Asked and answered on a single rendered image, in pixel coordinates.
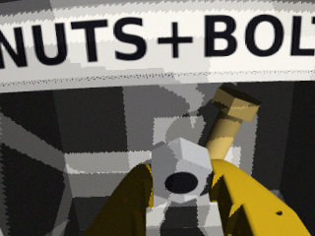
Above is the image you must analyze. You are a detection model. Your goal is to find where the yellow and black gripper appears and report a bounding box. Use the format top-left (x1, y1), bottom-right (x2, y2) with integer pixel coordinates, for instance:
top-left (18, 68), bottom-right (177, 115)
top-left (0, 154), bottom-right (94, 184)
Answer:
top-left (83, 159), bottom-right (311, 236)

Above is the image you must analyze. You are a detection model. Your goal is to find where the grey hex nut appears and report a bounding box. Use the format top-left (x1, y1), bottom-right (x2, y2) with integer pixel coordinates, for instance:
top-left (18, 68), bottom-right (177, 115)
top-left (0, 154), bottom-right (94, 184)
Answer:
top-left (151, 138), bottom-right (213, 204)

